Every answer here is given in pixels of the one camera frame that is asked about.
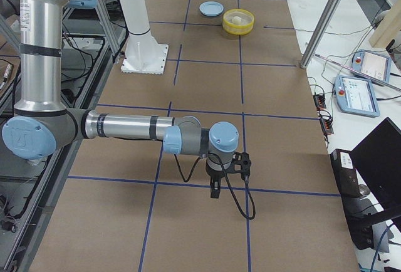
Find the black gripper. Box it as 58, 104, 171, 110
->
206, 159, 234, 197

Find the white steamed bun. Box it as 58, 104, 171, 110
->
231, 16, 242, 25

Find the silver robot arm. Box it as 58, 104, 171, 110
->
2, 0, 248, 198

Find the yellow bamboo steamer basket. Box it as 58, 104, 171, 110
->
222, 9, 255, 36

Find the light blue plate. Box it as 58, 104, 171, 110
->
199, 1, 224, 17

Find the near orange black hub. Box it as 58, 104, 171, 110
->
318, 110, 334, 135

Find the orange black hub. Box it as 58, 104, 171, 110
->
313, 84, 326, 110
318, 110, 334, 135

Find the far orange black hub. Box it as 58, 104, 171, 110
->
313, 84, 326, 110

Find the black laptop computer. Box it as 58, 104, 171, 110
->
330, 117, 400, 253

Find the near blue teach pendant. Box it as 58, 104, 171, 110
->
334, 75, 380, 117

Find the blue teach pendant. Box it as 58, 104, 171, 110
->
334, 75, 380, 117
352, 50, 391, 83

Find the far blue teach pendant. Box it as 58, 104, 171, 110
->
352, 50, 391, 83

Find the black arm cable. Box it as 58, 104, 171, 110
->
174, 152, 256, 221

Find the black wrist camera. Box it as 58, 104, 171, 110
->
229, 152, 252, 182

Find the aluminium frame post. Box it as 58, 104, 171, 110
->
300, 0, 341, 69

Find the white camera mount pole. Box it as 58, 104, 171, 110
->
119, 0, 150, 36

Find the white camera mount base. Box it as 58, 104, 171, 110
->
121, 41, 169, 75

